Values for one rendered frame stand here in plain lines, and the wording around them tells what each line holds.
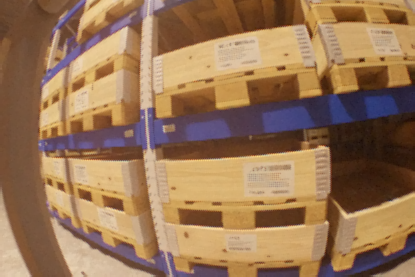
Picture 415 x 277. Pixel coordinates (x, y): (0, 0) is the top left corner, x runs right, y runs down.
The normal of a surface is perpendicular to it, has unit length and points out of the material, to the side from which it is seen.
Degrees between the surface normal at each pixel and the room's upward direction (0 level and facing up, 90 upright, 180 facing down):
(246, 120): 90
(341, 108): 90
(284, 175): 90
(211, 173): 90
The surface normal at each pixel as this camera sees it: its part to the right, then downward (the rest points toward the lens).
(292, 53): -0.33, -0.06
